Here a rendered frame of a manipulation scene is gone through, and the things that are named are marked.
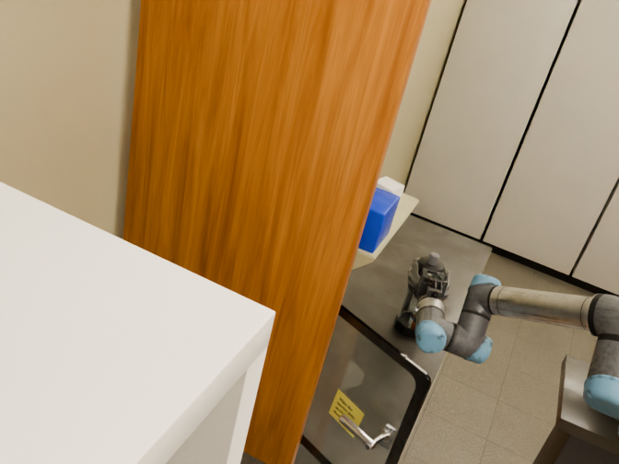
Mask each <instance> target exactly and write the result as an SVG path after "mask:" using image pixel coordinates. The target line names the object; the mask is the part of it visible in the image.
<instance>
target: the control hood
mask: <svg viewBox="0 0 619 464"><path fill-rule="evenodd" d="M418 200H419V199H416V198H415V197H412V196H410V195H407V194H405V193H403V195H402V198H401V200H400V203H399V206H398V209H397V210H396V212H395V215H394V218H393V221H392V224H391V229H390V232H389V234H388V235H387V237H386V238H385V239H383V241H382V242H381V243H380V245H379V246H378V247H377V249H376V250H375V251H374V252H373V253H369V252H367V251H365V250H362V249H360V248H358V249H357V253H356V257H355V261H354V264H353V267H352V270H354V269H355V268H358V267H361V266H364V265H366V264H369V263H372V262H373V261H374V260H375V259H376V258H377V257H378V255H379V254H380V253H381V251H382V250H383V249H384V247H385V246H386V245H387V244H388V242H389V241H390V240H391V238H392V237H393V235H394V234H395V233H396V232H397V230H398V229H399V228H400V226H401V225H402V224H403V222H404V221H405V220H406V218H407V217H408V216H409V214H410V213H411V212H412V211H413V210H414V209H415V207H416V206H417V205H418V203H419V201H418Z"/></svg>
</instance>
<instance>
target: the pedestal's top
mask: <svg viewBox="0 0 619 464"><path fill-rule="evenodd" d="M589 369H590V364H589V363H586V362H584V361H581V360H579V359H577V358H575V357H573V356H570V355H568V354H567V355H566V356H565V358H564V360H563V362H562V365H561V375H560V384H559V393H558V403H557V412H556V421H555V428H557V429H559V430H561V431H564V432H566V433H568V434H570V435H573V436H575V437H578V438H580V439H582V440H584V441H587V442H589V443H591V444H593V445H595V446H597V447H601V448H603V449H605V450H608V451H610V452H612V453H614V454H616V455H618V456H619V435H618V430H619V429H618V426H619V421H618V420H615V419H614V418H612V417H609V416H607V415H605V414H602V413H600V412H596V411H594V410H593V409H590V408H589V405H588V404H587V403H586V401H584V399H583V391H584V382H585V380H586V379H587V376H588V373H589Z"/></svg>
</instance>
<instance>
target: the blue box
mask: <svg viewBox="0 0 619 464"><path fill-rule="evenodd" d="M399 201H400V196H398V195H396V194H393V193H391V192H388V191H384V190H383V189H380V188H378V187H376V190H375V193H374V196H373V199H372V203H371V206H370V208H369V212H368V218H367V221H366V223H365V227H364V230H363V233H362V237H361V239H360V242H359V246H358V247H359V248H360V249H362V250H365V251H367V252H369V253H373V252H374V251H375V250H376V249H377V247H378V246H379V245H380V243H381V242H382V241H383V239H385V238H386V237H387V235H388V234H389V232H390V229H391V224H392V221H393V218H394V215H395V212H396V209H397V206H398V203H399Z"/></svg>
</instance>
